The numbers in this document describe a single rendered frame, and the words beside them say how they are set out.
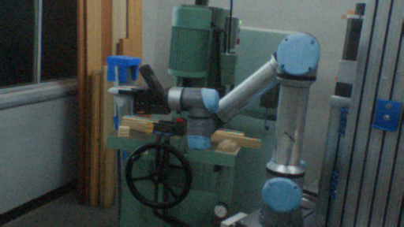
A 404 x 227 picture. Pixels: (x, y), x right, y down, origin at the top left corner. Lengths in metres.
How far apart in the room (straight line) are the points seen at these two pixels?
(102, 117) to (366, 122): 2.35
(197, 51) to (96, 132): 1.61
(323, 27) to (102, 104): 1.98
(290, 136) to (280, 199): 0.19
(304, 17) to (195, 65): 2.35
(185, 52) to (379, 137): 0.95
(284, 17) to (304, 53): 3.10
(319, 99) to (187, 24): 2.46
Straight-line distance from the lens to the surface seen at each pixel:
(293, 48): 1.45
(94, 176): 3.79
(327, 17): 4.48
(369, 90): 1.71
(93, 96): 3.67
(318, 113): 4.54
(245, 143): 2.35
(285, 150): 1.52
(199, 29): 2.26
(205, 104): 1.54
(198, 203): 2.31
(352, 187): 1.78
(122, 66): 3.15
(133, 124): 2.49
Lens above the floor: 1.51
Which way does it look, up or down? 12 degrees down
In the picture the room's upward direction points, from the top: 5 degrees clockwise
